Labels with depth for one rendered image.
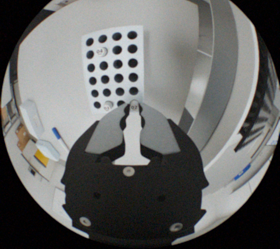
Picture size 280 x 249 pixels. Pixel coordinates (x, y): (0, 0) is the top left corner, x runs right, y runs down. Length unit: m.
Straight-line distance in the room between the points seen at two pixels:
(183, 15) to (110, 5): 0.13
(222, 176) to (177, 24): 0.29
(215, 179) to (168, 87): 0.20
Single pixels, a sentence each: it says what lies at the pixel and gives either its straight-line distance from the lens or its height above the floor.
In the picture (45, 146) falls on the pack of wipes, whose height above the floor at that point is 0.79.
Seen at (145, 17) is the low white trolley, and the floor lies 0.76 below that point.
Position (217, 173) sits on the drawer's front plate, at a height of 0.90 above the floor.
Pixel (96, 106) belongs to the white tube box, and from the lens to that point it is 0.16.
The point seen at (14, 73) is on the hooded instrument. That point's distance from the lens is 0.65.
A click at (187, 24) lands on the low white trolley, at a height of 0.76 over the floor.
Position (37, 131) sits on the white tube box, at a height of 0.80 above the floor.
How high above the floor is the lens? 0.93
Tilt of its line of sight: 61 degrees down
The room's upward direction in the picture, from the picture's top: 177 degrees clockwise
